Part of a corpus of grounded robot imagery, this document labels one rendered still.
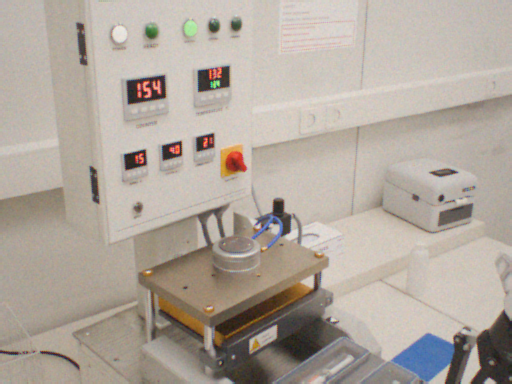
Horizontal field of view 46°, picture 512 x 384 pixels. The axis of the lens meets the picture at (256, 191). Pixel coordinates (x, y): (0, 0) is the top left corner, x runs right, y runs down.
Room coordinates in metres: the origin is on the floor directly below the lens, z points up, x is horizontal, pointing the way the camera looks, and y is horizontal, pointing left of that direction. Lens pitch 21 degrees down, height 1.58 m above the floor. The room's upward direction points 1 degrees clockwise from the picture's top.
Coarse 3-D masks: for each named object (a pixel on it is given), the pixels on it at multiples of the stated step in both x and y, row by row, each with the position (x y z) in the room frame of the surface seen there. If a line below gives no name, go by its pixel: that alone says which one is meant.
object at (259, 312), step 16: (288, 288) 0.91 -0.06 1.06; (304, 288) 0.91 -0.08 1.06; (160, 304) 0.88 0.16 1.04; (256, 304) 0.85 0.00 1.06; (272, 304) 0.85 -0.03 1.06; (288, 304) 0.86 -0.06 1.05; (176, 320) 0.85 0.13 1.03; (192, 320) 0.82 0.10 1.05; (240, 320) 0.81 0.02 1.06; (256, 320) 0.81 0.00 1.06; (192, 336) 0.82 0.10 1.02; (224, 336) 0.76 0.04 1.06
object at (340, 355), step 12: (336, 348) 0.81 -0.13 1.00; (348, 348) 0.81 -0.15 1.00; (360, 348) 0.81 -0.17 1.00; (312, 360) 0.78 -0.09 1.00; (324, 360) 0.78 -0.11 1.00; (336, 360) 0.78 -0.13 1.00; (348, 360) 0.78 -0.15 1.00; (300, 372) 0.75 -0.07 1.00; (312, 372) 0.75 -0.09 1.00; (324, 372) 0.75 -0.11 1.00; (336, 372) 0.75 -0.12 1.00
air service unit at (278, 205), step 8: (280, 200) 1.16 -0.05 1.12; (272, 208) 1.16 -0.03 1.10; (280, 208) 1.15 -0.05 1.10; (280, 216) 1.15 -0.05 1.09; (288, 216) 1.16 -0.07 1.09; (264, 224) 1.11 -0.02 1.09; (272, 224) 1.12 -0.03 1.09; (288, 224) 1.16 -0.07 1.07; (272, 232) 1.11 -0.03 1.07; (288, 232) 1.16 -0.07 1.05
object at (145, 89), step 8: (144, 80) 0.93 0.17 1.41; (152, 80) 0.93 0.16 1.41; (160, 80) 0.95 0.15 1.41; (136, 88) 0.91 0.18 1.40; (144, 88) 0.92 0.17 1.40; (152, 88) 0.93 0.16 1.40; (160, 88) 0.95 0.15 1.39; (136, 96) 0.91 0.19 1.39; (144, 96) 0.92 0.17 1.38; (152, 96) 0.93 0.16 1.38; (160, 96) 0.94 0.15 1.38
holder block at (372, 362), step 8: (368, 360) 0.80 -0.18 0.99; (376, 360) 0.80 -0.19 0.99; (384, 360) 0.80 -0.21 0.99; (360, 368) 0.77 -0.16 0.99; (368, 368) 0.78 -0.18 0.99; (376, 368) 0.78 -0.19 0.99; (280, 376) 0.75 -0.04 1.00; (344, 376) 0.75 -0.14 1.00; (352, 376) 0.76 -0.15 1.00; (360, 376) 0.76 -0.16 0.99
